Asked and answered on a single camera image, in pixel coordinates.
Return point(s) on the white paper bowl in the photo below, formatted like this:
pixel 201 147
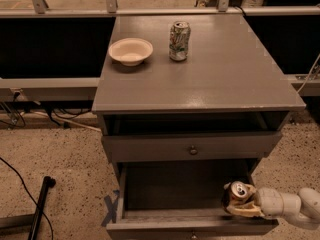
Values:
pixel 130 51

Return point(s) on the black metal stand leg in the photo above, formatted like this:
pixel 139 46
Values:
pixel 48 182

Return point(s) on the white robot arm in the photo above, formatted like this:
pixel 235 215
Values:
pixel 301 210

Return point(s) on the green white soda can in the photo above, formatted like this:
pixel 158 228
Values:
pixel 179 40

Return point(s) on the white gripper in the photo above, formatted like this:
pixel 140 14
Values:
pixel 270 201

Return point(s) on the open middle grey drawer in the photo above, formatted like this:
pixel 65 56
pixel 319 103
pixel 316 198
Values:
pixel 172 199

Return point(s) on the orange soda can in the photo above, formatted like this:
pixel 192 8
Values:
pixel 235 193

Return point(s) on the grey drawer cabinet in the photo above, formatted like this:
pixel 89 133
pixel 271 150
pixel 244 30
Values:
pixel 229 83

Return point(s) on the grey metal railing frame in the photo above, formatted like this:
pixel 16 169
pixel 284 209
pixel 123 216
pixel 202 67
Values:
pixel 42 9

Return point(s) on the round top drawer knob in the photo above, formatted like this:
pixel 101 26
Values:
pixel 193 150

